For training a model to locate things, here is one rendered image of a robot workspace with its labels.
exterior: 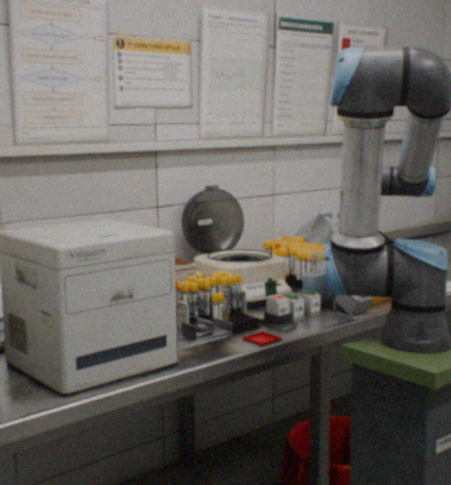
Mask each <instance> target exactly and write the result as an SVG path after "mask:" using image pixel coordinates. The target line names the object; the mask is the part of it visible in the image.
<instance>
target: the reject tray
mask: <svg viewBox="0 0 451 485"><path fill-rule="evenodd" d="M243 341H246V342H249V343H252V344H256V345H259V346H264V345H268V344H272V343H275V342H279V341H282V338H281V336H278V335H274V334H271V333H268V332H257V333H252V334H249V335H246V336H243Z"/></svg>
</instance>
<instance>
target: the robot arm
mask: <svg viewBox="0 0 451 485"><path fill-rule="evenodd" d="M330 104H331V106H333V108H335V107H336V115H337V116H338V117H339V118H340V119H341V120H342V121H343V148H342V172H341V194H340V214H337V219H338V230H337V231H336V232H335V233H334V234H333V235H332V242H329V243H325V245H324V257H325V271H326V280H327V286H329V290H330V291H331V292H332V293H333V294H336V295H346V296H388V297H391V305H390V310H389V314H388V318H387V321H385V325H384V328H383V329H382V331H381V343H382V344H384V345H386V346H388V348H391V349H393V350H400V351H406V352H414V353H438V352H444V351H447V350H450V346H451V336H450V334H449V331H448V326H447V322H446V317H445V299H446V282H447V271H448V267H447V265H448V255H447V252H446V251H445V248H443V247H441V246H438V245H436V244H433V243H428V242H419V241H412V240H402V238H399V240H395V241H394V242H393V241H392V240H391V239H390V238H389V237H388V236H386V235H385V234H383V233H382V232H381V231H379V230H378V228H379V212H380V197H381V196H410V197H429V196H432V195H433V194H434V193H435V187H436V171H435V169H434V167H431V165H432V161H433V158H434V153H435V150H436V146H437V141H438V138H439V135H440V134H441V129H442V123H443V118H444V117H445V116H446V115H447V114H448V113H450V110H451V72H450V70H449V69H448V66H447V65H446V63H444V62H443V61H442V60H441V59H440V58H439V57H438V56H437V54H435V53H433V52H431V51H429V50H427V49H425V48H421V47H416V46H409V47H364V46H361V47H348V48H344V50H342V51H341V52H340V53H339V55H338V59H337V66H336V70H335V71H334V83H333V89H332V96H331V102H330ZM395 106H406V107H407V110H408V115H407V121H406V126H405V132H404V137H403V144H402V149H401V155H400V160H399V167H383V150H384V135H386V124H387V122H389V121H390V119H391V118H392V117H393V111H395Z"/></svg>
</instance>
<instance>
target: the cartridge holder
mask: <svg viewBox="0 0 451 485"><path fill-rule="evenodd" d="M292 319H293V314H290V312H289V314H283V315H274V314H269V313H268V312H267V311H266V312H263V318H260V324H262V325H263V324H264V325H268V327H271V328H274V329H277V330H280V331H286V330H288V329H294V328H296V327H297V326H298V323H297V322H296V321H293V320H292Z"/></svg>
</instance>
